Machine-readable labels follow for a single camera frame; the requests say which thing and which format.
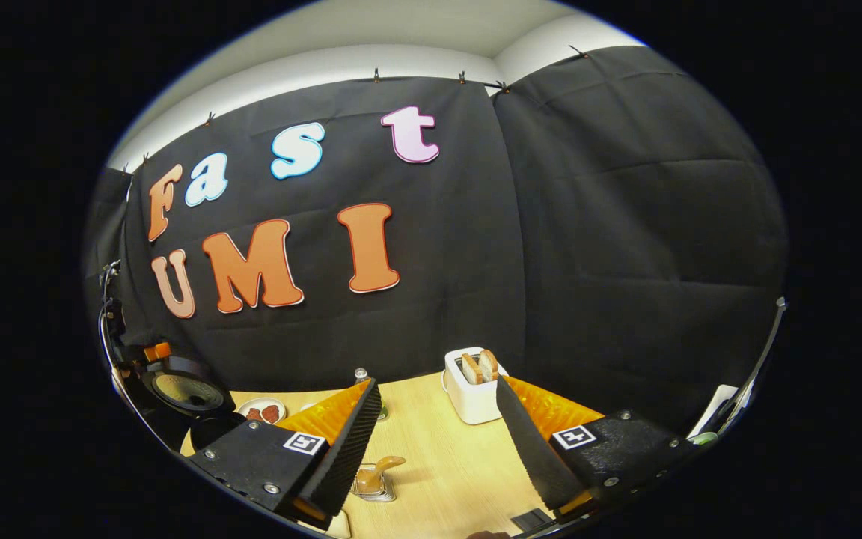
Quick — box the white toaster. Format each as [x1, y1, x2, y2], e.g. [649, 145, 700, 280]
[442, 347, 510, 425]

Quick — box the black backdrop cloth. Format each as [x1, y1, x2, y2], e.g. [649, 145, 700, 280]
[83, 45, 789, 435]

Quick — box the grey metal rod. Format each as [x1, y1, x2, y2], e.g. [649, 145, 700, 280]
[727, 297, 787, 431]

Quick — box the white divided plate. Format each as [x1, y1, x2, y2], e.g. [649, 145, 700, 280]
[236, 398, 287, 424]

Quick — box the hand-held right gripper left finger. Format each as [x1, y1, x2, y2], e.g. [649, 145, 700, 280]
[184, 377, 384, 532]

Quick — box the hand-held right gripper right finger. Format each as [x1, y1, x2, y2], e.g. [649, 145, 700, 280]
[495, 375, 703, 523]

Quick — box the green drink bottle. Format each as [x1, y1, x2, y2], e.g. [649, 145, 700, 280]
[354, 367, 391, 422]

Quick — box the clear chopstick holder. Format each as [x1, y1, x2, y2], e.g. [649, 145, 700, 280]
[351, 463, 398, 502]

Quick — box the black rice cooker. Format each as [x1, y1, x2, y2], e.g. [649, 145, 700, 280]
[120, 356, 246, 452]

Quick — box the wooden spoon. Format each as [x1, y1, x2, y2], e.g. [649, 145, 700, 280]
[360, 455, 407, 495]

